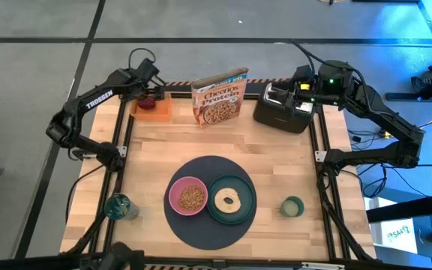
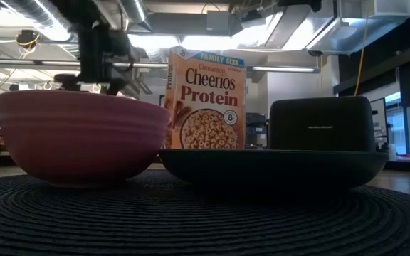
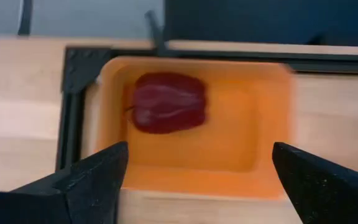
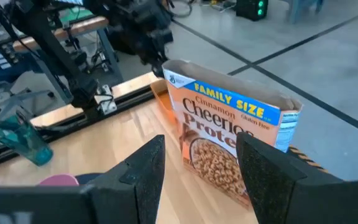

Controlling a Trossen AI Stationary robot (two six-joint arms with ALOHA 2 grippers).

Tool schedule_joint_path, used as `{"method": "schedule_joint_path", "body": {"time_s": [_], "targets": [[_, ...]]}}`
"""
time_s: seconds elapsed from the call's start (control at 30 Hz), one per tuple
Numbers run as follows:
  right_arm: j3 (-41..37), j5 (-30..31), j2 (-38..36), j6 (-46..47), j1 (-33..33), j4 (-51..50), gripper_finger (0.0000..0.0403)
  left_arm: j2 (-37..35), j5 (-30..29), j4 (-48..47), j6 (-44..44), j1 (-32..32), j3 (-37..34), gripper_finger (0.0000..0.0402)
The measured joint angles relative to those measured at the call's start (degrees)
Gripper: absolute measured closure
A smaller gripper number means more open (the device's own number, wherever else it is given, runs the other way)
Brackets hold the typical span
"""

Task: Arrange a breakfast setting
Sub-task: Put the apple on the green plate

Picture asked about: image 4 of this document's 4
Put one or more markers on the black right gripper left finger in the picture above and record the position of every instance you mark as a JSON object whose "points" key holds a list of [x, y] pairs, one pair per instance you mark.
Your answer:
{"points": [[135, 186]]}

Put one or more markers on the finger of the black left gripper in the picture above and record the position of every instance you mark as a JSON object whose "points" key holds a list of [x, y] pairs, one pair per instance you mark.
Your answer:
{"points": [[158, 69]]}

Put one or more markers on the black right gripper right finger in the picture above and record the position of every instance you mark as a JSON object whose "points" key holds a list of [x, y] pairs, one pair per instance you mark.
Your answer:
{"points": [[269, 183]]}

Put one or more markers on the orange Cheerios cereal box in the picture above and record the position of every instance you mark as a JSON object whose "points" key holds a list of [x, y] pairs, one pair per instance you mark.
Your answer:
{"points": [[219, 124]]}

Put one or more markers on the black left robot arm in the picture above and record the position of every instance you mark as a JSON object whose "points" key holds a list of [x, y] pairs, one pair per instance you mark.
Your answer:
{"points": [[50, 54]]}

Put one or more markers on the orange square plastic container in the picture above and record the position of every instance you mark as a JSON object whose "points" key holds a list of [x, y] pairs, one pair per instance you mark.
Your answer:
{"points": [[164, 101]]}

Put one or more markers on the black mat with hazard stripes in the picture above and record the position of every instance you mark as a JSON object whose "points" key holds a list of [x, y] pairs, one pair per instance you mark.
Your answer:
{"points": [[306, 159]]}

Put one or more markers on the dark round placemat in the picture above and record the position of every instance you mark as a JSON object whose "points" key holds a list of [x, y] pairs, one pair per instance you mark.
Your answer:
{"points": [[87, 178]]}

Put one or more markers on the wooden topped workbench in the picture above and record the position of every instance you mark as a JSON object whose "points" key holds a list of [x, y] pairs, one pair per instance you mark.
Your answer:
{"points": [[79, 27]]}

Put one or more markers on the pink bowl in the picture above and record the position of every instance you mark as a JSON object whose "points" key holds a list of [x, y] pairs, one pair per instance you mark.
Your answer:
{"points": [[59, 180]]}

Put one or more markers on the black computer with green lights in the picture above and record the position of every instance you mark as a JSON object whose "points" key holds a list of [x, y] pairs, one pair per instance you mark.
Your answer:
{"points": [[252, 9]]}

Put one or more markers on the blue control box with buttons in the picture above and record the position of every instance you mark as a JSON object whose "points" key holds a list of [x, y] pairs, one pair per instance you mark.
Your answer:
{"points": [[2, 57]]}

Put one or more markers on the silver metal frame bracket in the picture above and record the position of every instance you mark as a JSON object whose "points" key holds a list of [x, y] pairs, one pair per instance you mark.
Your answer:
{"points": [[107, 101]]}

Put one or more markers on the black aluminium table frame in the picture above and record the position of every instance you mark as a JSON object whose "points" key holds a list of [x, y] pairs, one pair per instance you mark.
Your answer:
{"points": [[73, 119]]}

